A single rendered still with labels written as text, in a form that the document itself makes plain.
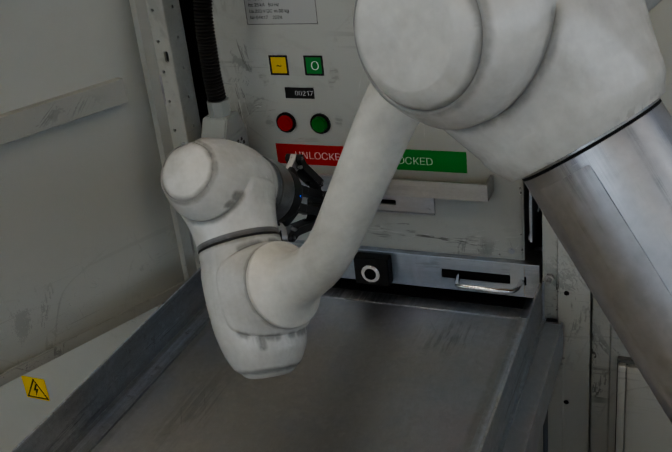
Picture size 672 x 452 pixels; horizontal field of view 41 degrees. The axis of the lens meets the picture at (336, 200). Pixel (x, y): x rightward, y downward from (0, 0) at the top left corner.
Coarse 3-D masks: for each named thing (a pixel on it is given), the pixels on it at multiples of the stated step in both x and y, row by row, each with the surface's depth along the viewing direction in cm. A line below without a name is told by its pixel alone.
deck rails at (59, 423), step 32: (192, 288) 148; (160, 320) 139; (192, 320) 147; (544, 320) 137; (128, 352) 132; (160, 352) 140; (512, 352) 130; (96, 384) 125; (128, 384) 132; (512, 384) 117; (64, 416) 119; (96, 416) 126; (512, 416) 117; (32, 448) 114; (64, 448) 120; (480, 448) 102
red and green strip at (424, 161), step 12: (276, 144) 147; (288, 144) 146; (300, 144) 145; (312, 156) 145; (324, 156) 144; (336, 156) 144; (408, 156) 139; (420, 156) 138; (432, 156) 137; (444, 156) 136; (456, 156) 136; (408, 168) 140; (420, 168) 139; (432, 168) 138; (444, 168) 137; (456, 168) 136
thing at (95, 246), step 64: (0, 0) 126; (64, 0) 133; (128, 0) 140; (0, 64) 128; (64, 64) 135; (128, 64) 143; (0, 128) 129; (64, 128) 138; (128, 128) 146; (0, 192) 133; (64, 192) 140; (128, 192) 149; (0, 256) 135; (64, 256) 143; (128, 256) 152; (192, 256) 158; (0, 320) 138; (64, 320) 146; (128, 320) 151; (0, 384) 137
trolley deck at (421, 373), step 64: (320, 320) 144; (384, 320) 142; (448, 320) 140; (512, 320) 138; (192, 384) 132; (256, 384) 130; (320, 384) 128; (384, 384) 127; (448, 384) 125; (128, 448) 120; (192, 448) 118; (256, 448) 117; (320, 448) 116; (384, 448) 114; (448, 448) 113; (512, 448) 112
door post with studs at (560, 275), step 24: (552, 240) 131; (552, 264) 133; (552, 288) 135; (576, 288) 133; (552, 312) 136; (576, 312) 134; (576, 336) 136; (576, 360) 138; (576, 384) 140; (576, 408) 142; (576, 432) 144
